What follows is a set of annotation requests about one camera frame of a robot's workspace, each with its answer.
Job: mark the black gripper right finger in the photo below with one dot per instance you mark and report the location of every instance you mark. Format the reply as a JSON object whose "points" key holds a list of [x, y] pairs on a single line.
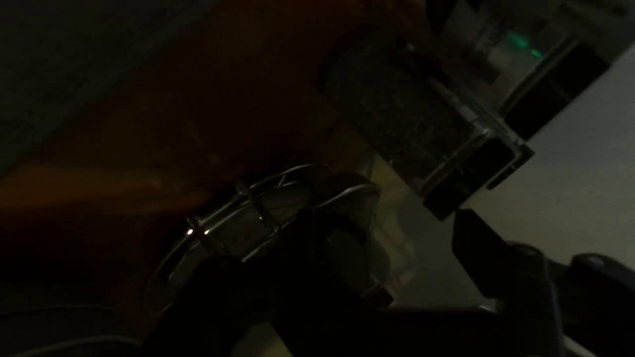
{"points": [[517, 277]]}

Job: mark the green herb spice bottle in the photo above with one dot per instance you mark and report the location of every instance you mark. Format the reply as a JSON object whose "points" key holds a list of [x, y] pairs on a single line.
{"points": [[398, 111]]}

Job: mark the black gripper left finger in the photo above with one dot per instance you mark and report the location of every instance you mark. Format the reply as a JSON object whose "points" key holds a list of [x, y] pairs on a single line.
{"points": [[311, 244]]}

